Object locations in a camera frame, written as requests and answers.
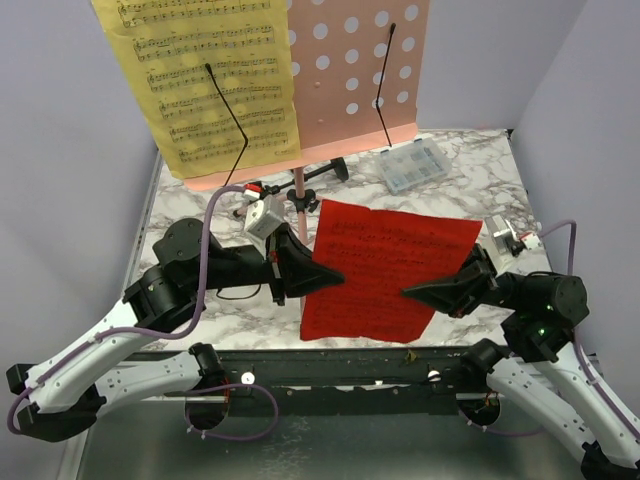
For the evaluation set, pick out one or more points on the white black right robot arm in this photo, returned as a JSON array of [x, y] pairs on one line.
[[541, 368]]

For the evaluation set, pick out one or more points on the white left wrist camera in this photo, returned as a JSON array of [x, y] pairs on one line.
[[263, 216]]

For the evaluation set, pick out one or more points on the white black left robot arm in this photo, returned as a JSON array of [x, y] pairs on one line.
[[65, 395]]

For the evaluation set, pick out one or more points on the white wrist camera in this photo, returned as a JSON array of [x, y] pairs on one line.
[[504, 246], [263, 216]]

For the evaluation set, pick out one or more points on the pink perforated music stand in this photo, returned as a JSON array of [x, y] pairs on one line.
[[357, 66]]

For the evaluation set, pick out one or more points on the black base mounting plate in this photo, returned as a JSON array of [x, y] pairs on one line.
[[347, 382]]

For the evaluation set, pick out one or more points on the red paper sheet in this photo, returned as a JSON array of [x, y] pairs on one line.
[[381, 253]]

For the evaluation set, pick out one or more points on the black clip-on holder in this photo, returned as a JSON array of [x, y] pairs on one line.
[[337, 166]]

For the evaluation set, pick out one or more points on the yellow sheet music page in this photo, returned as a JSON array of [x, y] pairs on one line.
[[213, 80]]

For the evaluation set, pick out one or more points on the clear plastic compartment box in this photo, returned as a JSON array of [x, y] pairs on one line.
[[416, 163]]

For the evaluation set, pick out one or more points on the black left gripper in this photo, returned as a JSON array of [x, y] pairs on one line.
[[292, 269]]

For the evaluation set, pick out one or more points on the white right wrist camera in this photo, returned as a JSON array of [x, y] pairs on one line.
[[504, 246]]

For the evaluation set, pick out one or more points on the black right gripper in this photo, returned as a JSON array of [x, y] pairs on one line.
[[481, 279]]

